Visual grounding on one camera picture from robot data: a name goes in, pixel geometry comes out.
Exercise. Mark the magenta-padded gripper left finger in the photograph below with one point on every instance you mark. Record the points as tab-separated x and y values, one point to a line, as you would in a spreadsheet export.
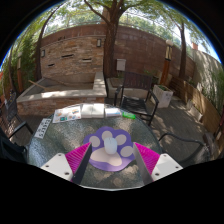
77	156

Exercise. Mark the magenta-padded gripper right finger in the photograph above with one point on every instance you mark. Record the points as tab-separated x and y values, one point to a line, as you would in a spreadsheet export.
149	158

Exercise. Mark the white computer mouse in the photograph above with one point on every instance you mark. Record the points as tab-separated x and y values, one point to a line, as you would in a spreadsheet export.
110	146

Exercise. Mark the purple paw-shaped mouse pad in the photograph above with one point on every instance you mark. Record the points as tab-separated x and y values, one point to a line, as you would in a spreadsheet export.
106	161

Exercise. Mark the colourful printed leaflet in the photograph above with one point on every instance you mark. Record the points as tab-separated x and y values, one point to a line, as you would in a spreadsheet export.
66	114

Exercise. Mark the white black-printed paper sheet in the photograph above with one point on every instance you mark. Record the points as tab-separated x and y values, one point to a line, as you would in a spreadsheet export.
43	128

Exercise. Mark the green packet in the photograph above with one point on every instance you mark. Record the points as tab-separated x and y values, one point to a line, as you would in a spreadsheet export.
129	115

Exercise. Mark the black mesh patio chair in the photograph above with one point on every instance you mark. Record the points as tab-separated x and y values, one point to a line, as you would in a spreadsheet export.
10	148
196	150
13	111

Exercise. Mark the small white blue-printed box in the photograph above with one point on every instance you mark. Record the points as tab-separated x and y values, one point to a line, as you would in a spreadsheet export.
113	112

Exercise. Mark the white square planter box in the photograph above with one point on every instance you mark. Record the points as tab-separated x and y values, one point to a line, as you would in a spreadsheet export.
163	97

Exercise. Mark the stone-edged raised basin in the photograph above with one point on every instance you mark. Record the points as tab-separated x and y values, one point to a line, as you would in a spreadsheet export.
60	95

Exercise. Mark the dark wooden-backed armchair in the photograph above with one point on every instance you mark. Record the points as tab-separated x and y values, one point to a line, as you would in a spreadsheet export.
136	81

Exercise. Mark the wooden stick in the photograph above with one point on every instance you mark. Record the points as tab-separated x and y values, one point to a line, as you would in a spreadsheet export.
36	84

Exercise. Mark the slim leaning tree trunk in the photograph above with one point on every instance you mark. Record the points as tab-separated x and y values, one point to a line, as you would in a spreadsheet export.
39	56

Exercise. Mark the slim straight tree trunk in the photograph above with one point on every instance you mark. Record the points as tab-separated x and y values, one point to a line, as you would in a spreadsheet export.
183	50

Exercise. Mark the thick forked tree trunk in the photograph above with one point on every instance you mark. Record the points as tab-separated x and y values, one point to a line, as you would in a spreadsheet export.
110	43

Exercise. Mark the wooden post with lamp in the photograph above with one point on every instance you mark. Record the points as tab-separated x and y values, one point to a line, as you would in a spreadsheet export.
165	66

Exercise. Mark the grey wall utility box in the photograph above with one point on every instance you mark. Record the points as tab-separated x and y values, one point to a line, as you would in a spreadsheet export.
121	65

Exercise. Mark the black wall lamp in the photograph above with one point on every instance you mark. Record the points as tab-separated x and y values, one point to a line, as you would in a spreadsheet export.
99	43
42	53

